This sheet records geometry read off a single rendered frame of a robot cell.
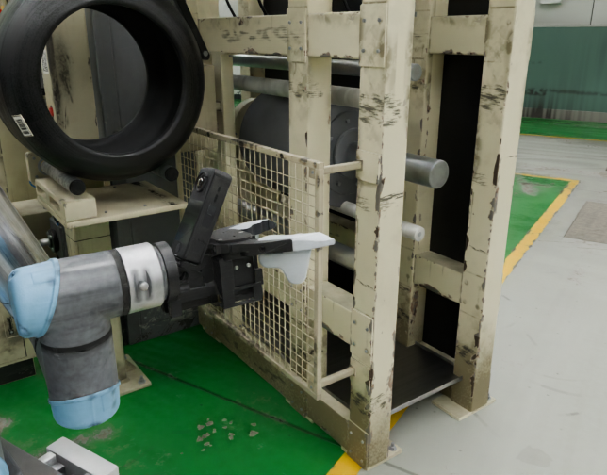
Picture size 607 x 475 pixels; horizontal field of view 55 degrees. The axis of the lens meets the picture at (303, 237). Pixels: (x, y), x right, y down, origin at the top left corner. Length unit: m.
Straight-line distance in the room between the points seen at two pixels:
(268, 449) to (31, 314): 1.51
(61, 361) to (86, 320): 0.05
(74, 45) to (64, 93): 0.16
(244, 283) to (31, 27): 1.12
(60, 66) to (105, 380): 1.51
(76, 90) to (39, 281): 1.50
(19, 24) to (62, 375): 1.16
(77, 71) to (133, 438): 1.24
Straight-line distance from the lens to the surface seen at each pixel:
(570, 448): 2.25
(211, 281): 0.71
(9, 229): 0.74
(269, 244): 0.67
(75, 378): 0.68
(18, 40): 1.69
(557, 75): 10.40
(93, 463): 1.03
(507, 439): 2.21
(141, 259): 0.66
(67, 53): 2.08
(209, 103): 2.19
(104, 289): 0.64
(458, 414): 2.26
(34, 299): 0.64
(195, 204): 0.70
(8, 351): 2.56
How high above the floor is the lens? 1.31
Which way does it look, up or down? 19 degrees down
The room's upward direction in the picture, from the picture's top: straight up
